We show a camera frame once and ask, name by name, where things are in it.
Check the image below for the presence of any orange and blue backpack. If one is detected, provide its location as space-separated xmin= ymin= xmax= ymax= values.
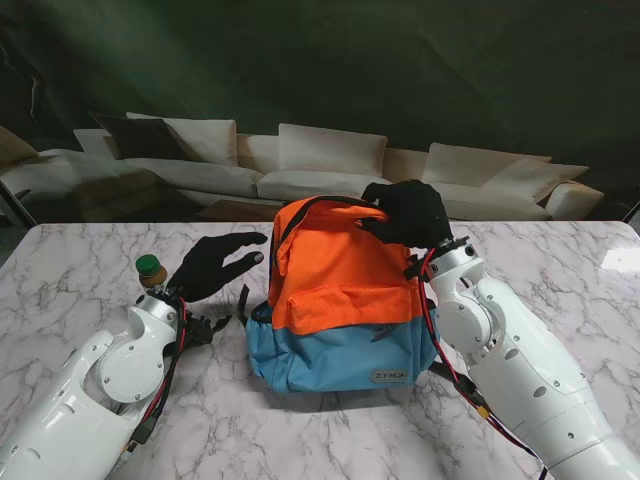
xmin=238 ymin=194 xmax=441 ymax=394

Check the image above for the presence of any brown bottle with green cap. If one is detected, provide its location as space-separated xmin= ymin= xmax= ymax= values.
xmin=135 ymin=253 xmax=169 ymax=296

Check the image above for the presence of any cream sofa cushion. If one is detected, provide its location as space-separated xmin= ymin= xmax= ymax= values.
xmin=424 ymin=142 xmax=553 ymax=189
xmin=73 ymin=128 xmax=119 ymax=159
xmin=277 ymin=123 xmax=389 ymax=177
xmin=162 ymin=118 xmax=237 ymax=166
xmin=482 ymin=158 xmax=591 ymax=204

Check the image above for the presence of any tan armchair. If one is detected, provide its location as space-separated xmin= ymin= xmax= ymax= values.
xmin=0 ymin=124 xmax=41 ymax=169

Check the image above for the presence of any dark brown cushion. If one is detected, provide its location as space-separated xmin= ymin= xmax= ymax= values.
xmin=89 ymin=112 xmax=191 ymax=161

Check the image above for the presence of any cream sofa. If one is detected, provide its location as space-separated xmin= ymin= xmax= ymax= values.
xmin=0 ymin=112 xmax=606 ymax=221

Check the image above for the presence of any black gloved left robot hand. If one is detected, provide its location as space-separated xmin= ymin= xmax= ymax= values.
xmin=169 ymin=231 xmax=269 ymax=305

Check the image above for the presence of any red black arm cable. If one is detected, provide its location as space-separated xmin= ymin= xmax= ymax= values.
xmin=117 ymin=298 xmax=191 ymax=471
xmin=419 ymin=249 xmax=556 ymax=480

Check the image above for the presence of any brown coffee table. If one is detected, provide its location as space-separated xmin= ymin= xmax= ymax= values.
xmin=194 ymin=198 xmax=284 ymax=223

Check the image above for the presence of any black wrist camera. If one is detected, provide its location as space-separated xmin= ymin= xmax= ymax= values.
xmin=180 ymin=309 xmax=207 ymax=334
xmin=403 ymin=254 xmax=426 ymax=281

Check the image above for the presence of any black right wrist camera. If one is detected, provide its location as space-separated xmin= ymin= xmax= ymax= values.
xmin=403 ymin=254 xmax=426 ymax=281

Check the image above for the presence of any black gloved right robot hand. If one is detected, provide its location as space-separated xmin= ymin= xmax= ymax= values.
xmin=359 ymin=179 xmax=454 ymax=251

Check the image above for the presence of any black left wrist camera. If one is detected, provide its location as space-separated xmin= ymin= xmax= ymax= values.
xmin=180 ymin=309 xmax=207 ymax=334

